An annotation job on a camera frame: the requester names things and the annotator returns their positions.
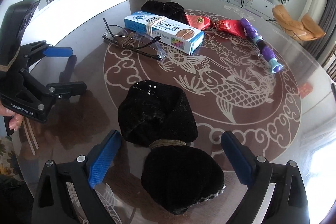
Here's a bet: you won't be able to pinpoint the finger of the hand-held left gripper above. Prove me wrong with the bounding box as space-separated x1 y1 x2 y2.
21 41 74 70
18 69 87 110

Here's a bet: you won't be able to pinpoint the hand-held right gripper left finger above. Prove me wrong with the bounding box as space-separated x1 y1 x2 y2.
31 130 122 224

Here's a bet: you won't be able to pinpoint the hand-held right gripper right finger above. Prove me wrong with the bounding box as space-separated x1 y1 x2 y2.
221 131 310 224

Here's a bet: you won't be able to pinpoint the black sequined velvet bundle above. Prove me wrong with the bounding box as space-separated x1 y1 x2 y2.
118 80 225 215

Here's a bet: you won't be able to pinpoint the clear safety glasses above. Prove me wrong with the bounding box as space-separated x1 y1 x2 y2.
102 18 166 61

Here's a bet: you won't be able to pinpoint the blue and white carton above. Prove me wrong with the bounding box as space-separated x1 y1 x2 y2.
124 11 205 55

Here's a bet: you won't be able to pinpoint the purple teal toy bundle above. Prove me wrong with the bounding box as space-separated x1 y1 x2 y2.
240 18 283 74

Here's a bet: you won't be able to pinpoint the red packets bundle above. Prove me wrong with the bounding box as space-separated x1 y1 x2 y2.
185 15 246 39

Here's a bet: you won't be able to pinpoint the brown patterned glass desktop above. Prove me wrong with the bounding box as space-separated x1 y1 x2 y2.
5 0 336 224

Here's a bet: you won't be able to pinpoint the person's left hand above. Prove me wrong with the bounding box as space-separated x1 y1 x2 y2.
0 104 21 131

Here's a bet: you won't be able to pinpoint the floral cushion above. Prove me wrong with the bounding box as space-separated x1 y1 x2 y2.
0 136 26 182

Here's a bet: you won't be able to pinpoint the orange lounge chair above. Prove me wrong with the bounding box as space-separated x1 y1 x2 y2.
268 5 326 42

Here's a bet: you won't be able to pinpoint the grey curtain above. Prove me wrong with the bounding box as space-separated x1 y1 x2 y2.
314 0 336 67

